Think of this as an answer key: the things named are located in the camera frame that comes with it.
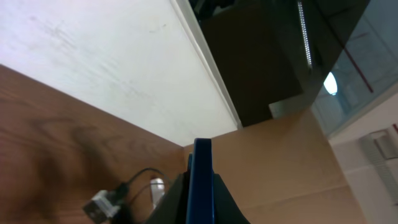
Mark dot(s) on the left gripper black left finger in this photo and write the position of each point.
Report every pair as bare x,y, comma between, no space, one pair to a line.
172,208

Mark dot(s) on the blue Samsung Galaxy smartphone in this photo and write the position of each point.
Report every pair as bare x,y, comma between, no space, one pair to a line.
200,204

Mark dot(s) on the cardboard box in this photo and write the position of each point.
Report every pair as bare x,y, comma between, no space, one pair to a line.
284,171

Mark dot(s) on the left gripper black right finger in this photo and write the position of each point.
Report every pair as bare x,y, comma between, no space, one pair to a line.
226,209

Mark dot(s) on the white USB charger plug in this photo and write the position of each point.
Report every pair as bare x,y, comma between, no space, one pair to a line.
157,189

